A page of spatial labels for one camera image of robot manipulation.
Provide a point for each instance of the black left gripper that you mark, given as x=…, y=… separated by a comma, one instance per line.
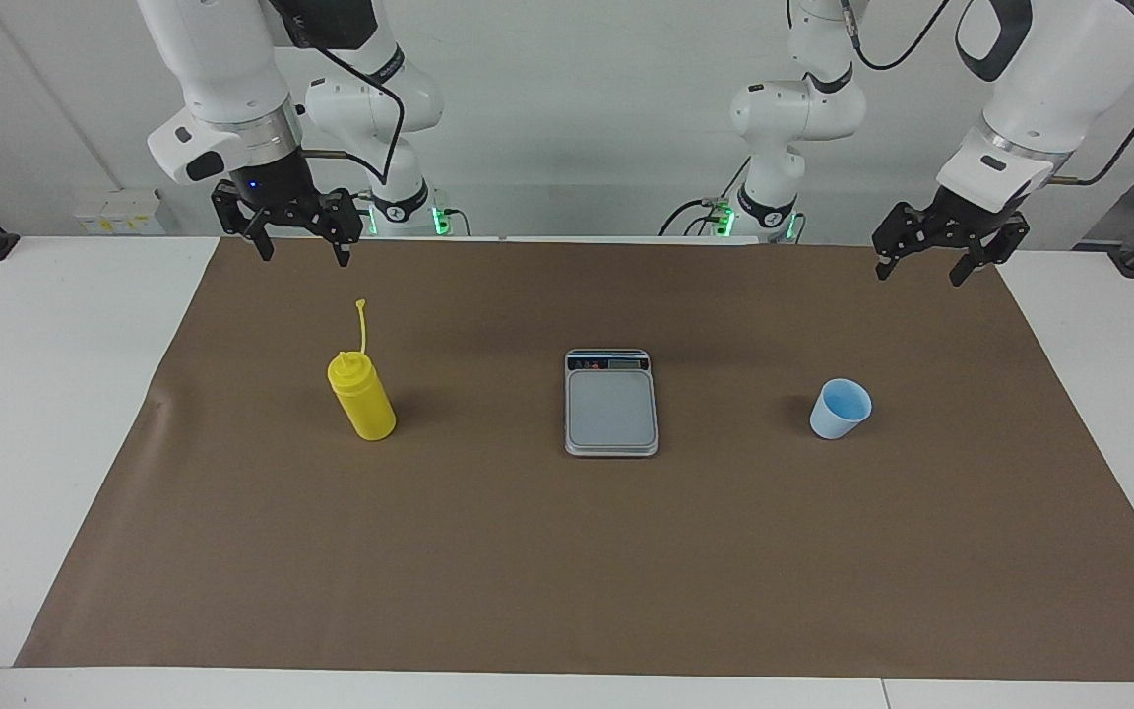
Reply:
x=966, y=219

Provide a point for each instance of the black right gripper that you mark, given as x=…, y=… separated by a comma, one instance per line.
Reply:
x=272, y=187

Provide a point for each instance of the yellow squeeze bottle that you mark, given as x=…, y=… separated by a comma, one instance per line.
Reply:
x=365, y=404

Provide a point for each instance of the light blue plastic cup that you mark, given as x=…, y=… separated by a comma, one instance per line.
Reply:
x=838, y=418

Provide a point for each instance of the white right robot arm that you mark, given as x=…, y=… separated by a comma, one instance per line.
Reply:
x=222, y=59

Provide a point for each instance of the silver digital kitchen scale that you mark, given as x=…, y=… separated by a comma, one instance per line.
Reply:
x=611, y=414

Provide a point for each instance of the brown paper table mat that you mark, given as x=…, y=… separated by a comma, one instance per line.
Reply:
x=528, y=551

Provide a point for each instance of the white wall socket box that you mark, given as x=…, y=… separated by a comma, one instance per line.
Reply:
x=119, y=212

